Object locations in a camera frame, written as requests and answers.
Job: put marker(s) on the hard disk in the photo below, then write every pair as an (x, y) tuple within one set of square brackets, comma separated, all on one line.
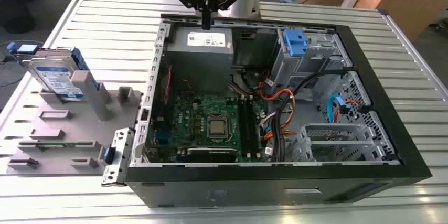
[(57, 77)]

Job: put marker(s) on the green RAM stick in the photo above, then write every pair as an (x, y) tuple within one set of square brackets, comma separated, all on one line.
[(63, 145)]

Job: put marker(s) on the black open PC case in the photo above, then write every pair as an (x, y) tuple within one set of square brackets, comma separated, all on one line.
[(245, 190)]

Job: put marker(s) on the blue plastic cage latch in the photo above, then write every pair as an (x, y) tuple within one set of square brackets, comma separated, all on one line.
[(295, 41)]

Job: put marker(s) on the metal disk bay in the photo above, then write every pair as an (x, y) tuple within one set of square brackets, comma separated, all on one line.
[(342, 142)]

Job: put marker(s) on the green motherboard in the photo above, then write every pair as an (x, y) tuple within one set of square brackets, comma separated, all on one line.
[(189, 108)]

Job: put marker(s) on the silver CPU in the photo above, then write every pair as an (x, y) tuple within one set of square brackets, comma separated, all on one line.
[(218, 126)]

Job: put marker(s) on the grey parts rack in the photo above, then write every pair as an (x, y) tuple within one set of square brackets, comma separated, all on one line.
[(70, 129)]

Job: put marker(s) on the grey metal drive cage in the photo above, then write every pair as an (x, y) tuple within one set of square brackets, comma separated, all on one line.
[(315, 61)]

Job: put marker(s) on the black RAM slot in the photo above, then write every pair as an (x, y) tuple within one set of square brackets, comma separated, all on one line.
[(250, 127), (245, 127), (241, 127)]

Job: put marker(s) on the grey power supply unit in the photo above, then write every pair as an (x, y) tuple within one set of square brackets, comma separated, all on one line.
[(197, 72)]

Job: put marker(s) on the black round bin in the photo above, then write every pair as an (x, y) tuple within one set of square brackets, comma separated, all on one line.
[(19, 22)]

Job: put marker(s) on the hinged card retainer bracket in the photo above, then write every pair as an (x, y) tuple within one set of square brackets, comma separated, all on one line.
[(111, 155)]

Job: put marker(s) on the CPU socket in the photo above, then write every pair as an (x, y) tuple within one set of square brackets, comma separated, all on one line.
[(218, 136)]

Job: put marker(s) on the black graphics card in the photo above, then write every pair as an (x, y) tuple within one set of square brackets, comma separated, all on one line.
[(210, 155)]

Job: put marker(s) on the brown wooden cabinet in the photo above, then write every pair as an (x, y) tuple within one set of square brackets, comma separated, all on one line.
[(413, 3)]

